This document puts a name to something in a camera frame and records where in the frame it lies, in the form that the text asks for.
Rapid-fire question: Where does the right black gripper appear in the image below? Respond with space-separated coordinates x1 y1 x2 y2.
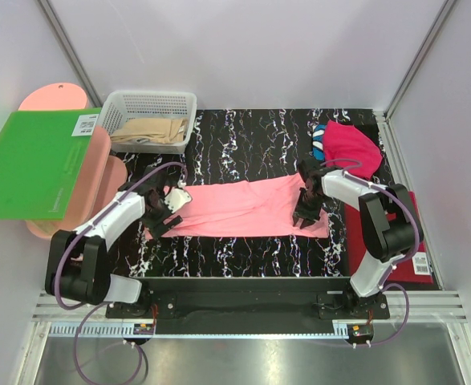
292 188 326 229

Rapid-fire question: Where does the light pink t-shirt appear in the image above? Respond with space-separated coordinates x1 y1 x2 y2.
164 173 329 238

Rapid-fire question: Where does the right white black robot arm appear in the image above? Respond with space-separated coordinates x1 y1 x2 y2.
292 159 424 318

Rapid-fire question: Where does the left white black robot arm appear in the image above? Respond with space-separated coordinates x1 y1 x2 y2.
45 161 192 318

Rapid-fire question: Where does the magenta folded t-shirt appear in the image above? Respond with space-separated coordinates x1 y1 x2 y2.
322 121 383 180

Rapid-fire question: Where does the blue white folded t-shirt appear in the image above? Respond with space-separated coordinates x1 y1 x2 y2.
311 124 326 161

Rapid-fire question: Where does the beige folded t-shirt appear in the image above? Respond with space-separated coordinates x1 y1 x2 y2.
110 118 189 144

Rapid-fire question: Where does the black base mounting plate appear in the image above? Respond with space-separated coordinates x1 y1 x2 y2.
106 278 390 320

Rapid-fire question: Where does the white plastic basket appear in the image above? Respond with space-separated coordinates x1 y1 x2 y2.
97 90 197 155

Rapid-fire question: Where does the black marble pattern mat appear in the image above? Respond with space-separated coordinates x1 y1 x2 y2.
111 108 383 278

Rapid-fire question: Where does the dark red folder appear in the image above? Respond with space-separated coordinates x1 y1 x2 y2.
344 205 433 284

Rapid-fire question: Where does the green cutting board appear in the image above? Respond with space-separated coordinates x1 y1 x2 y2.
0 108 99 220

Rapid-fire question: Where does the pink oval board upper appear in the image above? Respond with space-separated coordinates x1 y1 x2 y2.
17 82 113 241

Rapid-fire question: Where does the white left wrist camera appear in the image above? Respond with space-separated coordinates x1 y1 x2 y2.
164 188 193 213

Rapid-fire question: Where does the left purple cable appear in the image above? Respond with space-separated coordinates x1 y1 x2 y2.
54 160 189 385

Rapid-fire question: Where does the purple cable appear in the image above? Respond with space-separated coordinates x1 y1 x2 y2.
54 160 189 385
319 158 420 347

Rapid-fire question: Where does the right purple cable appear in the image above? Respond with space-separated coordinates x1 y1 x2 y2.
319 158 420 347

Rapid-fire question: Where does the aluminium frame rail front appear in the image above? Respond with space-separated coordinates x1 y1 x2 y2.
30 290 467 323

